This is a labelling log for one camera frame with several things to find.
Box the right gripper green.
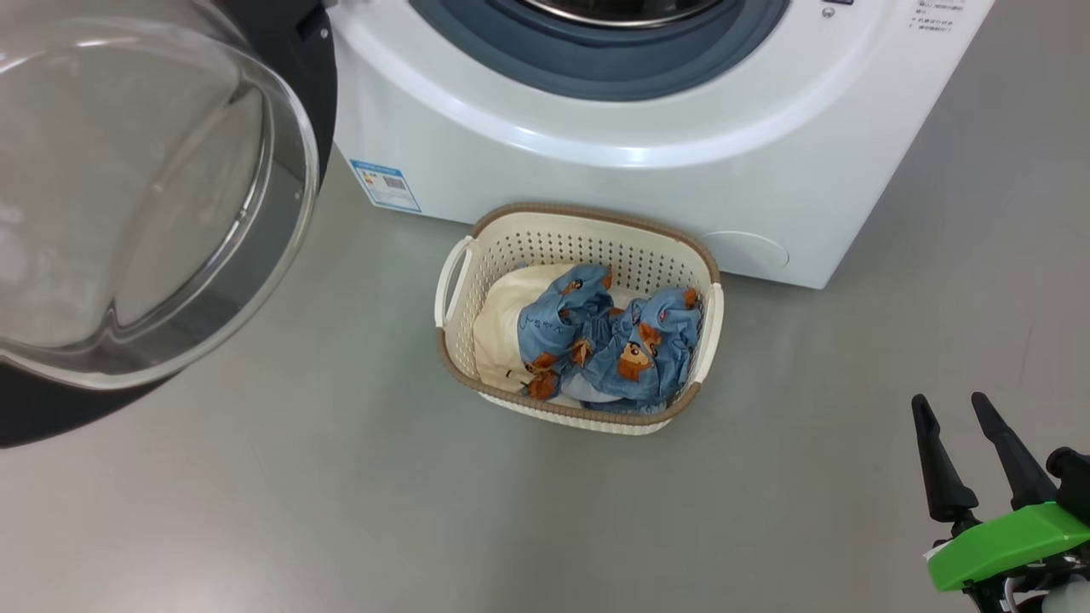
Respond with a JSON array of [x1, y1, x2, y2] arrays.
[[911, 392, 1090, 613]]

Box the blue bear print garment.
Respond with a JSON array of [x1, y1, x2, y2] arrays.
[[517, 264, 704, 415]]

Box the cream plain garment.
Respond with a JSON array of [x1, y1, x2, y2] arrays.
[[473, 264, 580, 394]]

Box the round black glass washer door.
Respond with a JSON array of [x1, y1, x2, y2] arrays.
[[0, 0, 339, 450]]

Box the white front-load washing machine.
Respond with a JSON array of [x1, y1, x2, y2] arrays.
[[328, 0, 995, 290]]

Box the grey rubber door gasket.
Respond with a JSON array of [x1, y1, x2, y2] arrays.
[[409, 0, 791, 103]]

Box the stainless steel washer drum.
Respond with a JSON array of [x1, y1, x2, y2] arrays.
[[519, 0, 725, 28]]

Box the printed text notice label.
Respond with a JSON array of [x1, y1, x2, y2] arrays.
[[907, 0, 967, 33]]

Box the cream plastic laundry basket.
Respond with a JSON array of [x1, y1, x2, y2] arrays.
[[434, 203, 726, 437]]

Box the blue energy label sticker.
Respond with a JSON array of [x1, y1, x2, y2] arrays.
[[349, 159, 422, 214]]

